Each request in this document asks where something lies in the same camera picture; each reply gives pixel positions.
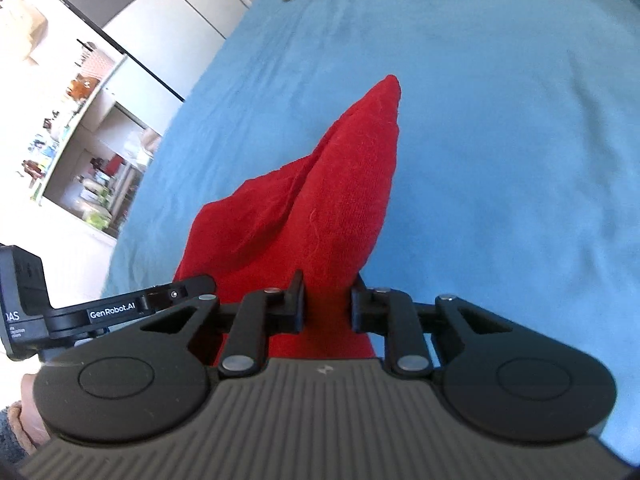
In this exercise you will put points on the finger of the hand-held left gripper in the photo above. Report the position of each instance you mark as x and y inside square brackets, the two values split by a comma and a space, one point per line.
[185, 290]

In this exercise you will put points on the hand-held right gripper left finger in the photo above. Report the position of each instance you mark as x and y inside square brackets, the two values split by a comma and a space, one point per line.
[290, 305]

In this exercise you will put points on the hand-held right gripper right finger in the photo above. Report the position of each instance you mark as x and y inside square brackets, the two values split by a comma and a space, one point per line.
[362, 305]

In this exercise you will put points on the red knit sweater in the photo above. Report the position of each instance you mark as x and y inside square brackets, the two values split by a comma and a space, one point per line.
[320, 210]

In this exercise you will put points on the person's left forearm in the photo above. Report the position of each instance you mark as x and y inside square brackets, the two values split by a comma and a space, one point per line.
[32, 410]

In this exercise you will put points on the white shelf unit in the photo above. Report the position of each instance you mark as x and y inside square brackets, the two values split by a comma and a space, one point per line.
[90, 160]

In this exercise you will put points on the blue bed sheet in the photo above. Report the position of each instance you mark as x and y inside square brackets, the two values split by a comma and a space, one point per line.
[500, 160]

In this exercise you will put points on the orange ornament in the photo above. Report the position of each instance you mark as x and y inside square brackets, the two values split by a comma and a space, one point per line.
[82, 87]

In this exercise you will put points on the white wardrobe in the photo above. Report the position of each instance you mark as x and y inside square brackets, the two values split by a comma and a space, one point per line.
[170, 15]

